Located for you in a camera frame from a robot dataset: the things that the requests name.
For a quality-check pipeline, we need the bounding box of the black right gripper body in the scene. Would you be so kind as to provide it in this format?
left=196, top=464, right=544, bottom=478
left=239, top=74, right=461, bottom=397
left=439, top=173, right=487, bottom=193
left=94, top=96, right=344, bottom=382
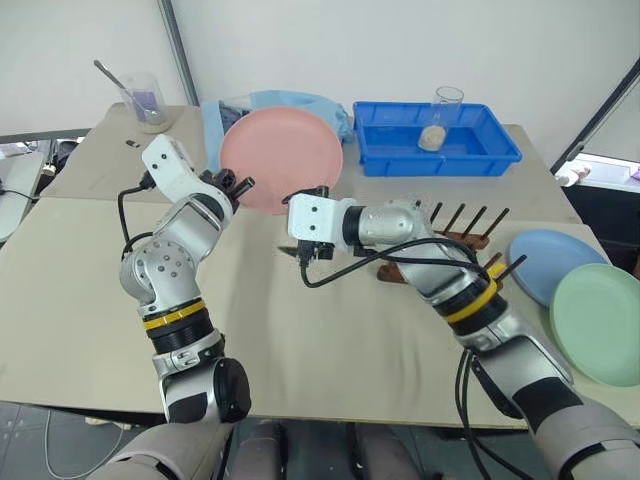
left=294, top=238, right=336, bottom=263

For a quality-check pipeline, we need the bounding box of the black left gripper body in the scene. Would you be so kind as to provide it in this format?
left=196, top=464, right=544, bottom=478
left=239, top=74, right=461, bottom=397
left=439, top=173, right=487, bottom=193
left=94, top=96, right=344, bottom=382
left=199, top=168, right=240, bottom=198

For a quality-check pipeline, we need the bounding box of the wooden dish rack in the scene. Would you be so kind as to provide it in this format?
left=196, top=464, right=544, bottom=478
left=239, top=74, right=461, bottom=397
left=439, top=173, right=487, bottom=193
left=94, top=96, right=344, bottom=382
left=376, top=199, right=529, bottom=297

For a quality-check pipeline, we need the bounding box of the pink plate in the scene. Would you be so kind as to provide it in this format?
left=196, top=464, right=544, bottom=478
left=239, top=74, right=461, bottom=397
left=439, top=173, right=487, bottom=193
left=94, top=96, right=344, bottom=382
left=218, top=106, right=346, bottom=217

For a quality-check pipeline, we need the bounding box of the light blue cloth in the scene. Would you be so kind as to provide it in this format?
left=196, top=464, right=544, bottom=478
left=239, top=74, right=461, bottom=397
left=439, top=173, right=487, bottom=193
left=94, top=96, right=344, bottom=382
left=199, top=89, right=354, bottom=172

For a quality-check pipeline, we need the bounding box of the blue plastic bin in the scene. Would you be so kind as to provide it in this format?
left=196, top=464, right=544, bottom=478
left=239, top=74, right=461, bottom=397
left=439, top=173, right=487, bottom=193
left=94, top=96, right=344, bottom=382
left=351, top=100, right=524, bottom=178

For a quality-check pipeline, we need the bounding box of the large clear glass beaker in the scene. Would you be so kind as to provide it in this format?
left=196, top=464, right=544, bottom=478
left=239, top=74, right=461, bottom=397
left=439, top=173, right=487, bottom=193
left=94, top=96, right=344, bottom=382
left=118, top=71, right=169, bottom=135

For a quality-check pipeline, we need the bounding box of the beige lump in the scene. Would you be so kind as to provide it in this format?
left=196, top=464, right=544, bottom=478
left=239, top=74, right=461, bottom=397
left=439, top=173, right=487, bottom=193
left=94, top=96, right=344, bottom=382
left=418, top=124, right=448, bottom=153

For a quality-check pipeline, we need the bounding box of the metal spoon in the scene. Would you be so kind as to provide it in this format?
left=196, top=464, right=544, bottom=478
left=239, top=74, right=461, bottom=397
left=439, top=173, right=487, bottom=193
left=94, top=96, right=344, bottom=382
left=92, top=59, right=164, bottom=124

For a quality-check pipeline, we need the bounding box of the small clear glass beaker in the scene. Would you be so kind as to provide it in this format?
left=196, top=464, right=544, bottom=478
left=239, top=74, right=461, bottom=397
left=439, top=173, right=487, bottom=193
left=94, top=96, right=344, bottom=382
left=418, top=85, right=466, bottom=153

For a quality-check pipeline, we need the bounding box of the white side table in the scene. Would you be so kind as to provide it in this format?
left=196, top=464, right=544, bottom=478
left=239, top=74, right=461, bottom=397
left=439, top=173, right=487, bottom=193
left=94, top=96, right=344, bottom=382
left=0, top=149, right=47, bottom=245

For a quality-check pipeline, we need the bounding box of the blue plate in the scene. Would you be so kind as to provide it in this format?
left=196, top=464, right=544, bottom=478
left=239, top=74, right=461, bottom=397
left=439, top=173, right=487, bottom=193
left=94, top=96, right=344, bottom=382
left=507, top=228, right=613, bottom=308

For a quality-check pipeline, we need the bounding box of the green plate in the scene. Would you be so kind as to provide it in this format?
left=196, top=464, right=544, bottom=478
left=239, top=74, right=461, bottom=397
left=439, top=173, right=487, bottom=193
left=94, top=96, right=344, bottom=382
left=549, top=262, right=640, bottom=388

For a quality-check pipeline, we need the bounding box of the black slanted pole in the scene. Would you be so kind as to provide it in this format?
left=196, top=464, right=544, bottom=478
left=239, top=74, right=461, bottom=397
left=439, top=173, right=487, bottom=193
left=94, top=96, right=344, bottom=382
left=549, top=63, right=640, bottom=177

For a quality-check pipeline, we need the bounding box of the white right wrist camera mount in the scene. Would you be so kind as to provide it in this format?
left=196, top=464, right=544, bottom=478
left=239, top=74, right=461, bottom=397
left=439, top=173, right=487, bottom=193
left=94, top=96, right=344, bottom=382
left=286, top=193, right=357, bottom=242

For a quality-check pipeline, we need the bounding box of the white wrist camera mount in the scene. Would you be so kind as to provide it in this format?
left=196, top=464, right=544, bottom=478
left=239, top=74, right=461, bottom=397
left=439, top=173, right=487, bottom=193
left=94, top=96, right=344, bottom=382
left=286, top=193, right=357, bottom=242
left=141, top=133, right=236, bottom=214

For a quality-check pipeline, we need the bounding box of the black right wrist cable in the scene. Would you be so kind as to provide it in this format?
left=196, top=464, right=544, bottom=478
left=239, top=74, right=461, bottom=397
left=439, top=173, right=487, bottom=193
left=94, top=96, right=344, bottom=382
left=298, top=236, right=494, bottom=291

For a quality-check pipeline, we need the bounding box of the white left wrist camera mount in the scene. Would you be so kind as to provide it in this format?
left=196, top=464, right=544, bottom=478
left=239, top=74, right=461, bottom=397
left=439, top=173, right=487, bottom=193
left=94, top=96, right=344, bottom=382
left=141, top=133, right=236, bottom=214

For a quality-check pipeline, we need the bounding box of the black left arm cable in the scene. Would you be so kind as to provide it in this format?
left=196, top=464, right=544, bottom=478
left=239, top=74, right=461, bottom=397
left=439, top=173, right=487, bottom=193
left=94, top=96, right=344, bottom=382
left=117, top=172, right=157, bottom=262

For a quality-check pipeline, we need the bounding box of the grey metal post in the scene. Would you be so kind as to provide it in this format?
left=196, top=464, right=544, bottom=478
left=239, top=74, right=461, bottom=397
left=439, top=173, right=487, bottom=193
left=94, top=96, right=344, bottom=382
left=158, top=0, right=202, bottom=107

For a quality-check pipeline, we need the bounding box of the black right upper-arm cable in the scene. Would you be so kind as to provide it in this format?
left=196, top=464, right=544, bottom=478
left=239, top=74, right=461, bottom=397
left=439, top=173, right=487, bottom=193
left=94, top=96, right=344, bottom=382
left=453, top=347, right=519, bottom=480

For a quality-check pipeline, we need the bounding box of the white floor cable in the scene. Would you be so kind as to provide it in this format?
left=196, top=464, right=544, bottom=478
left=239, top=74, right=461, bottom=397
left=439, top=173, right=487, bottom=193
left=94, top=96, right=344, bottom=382
left=44, top=413, right=127, bottom=480

